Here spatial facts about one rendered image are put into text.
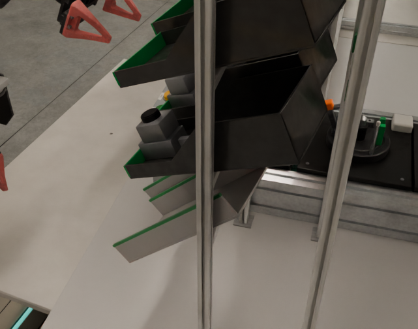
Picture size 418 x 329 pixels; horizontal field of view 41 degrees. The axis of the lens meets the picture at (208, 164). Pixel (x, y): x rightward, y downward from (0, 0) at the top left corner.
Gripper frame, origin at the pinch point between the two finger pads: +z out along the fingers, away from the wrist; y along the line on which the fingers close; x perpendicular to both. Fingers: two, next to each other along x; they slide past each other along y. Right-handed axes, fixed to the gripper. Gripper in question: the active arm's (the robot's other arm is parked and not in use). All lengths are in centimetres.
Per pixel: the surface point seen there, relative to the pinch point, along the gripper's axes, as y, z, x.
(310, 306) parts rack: -21, 50, 7
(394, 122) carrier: 42, 55, 10
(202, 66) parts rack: -24.0, 19.5, -20.4
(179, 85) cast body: -3.3, 14.2, 0.9
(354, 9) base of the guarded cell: 130, 34, 32
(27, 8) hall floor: 229, -158, 212
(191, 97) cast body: -3.5, 16.9, 1.3
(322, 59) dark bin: 0.9, 30.9, -15.6
